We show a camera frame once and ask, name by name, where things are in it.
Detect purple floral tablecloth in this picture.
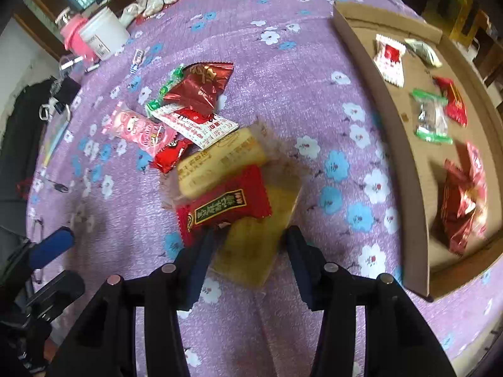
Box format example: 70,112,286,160
24,0,503,377

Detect white red serrated snack packet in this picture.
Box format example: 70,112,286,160
373,33,407,87

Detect grey green snack packet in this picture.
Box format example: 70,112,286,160
404,37,443,68

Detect pink snack packet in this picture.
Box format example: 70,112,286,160
106,102,177,157

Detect jar in pink knit cover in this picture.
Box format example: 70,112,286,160
55,8,85,57

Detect red packet with green label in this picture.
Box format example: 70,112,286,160
175,164,273,246

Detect wooden chair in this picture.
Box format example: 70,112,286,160
467,8,503,91

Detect green white candy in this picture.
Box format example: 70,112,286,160
145,65,185,112

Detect shiny red foil packet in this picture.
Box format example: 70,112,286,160
434,159,478,258
464,141,490,240

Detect blue white candy wrapper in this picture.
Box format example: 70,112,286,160
131,49,147,73

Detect green clear snack packet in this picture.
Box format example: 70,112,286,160
411,88,453,144

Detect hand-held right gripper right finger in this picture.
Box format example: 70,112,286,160
285,225,458,377

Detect white cotton gloves bundle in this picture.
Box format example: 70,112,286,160
120,0,177,26

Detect yellow cake packet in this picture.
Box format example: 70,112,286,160
165,120,276,205
210,173,305,289

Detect black bag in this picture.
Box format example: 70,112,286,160
0,80,59,205

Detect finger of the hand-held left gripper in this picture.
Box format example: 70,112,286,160
28,226,75,270
14,270,86,323

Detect dark red foil packet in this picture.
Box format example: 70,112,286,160
162,61,234,116

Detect shallow cardboard box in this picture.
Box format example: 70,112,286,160
332,0,503,303

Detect plain red snack packet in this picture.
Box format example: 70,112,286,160
434,75,469,127

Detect small red snack packet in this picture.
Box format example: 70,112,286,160
151,135,191,174

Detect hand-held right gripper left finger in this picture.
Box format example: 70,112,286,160
45,226,217,377

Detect white plastic bucket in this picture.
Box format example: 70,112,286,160
80,8,130,61

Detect white red green-trimmed packet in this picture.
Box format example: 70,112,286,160
149,102,240,150

